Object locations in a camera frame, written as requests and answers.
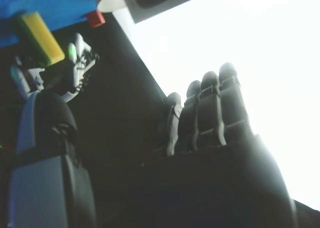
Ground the yellow green sponge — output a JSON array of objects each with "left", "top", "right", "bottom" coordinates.
[{"left": 16, "top": 11, "right": 66, "bottom": 66}]

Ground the silver box with red top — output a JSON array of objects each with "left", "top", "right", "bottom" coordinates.
[{"left": 119, "top": 0, "right": 197, "bottom": 24}]

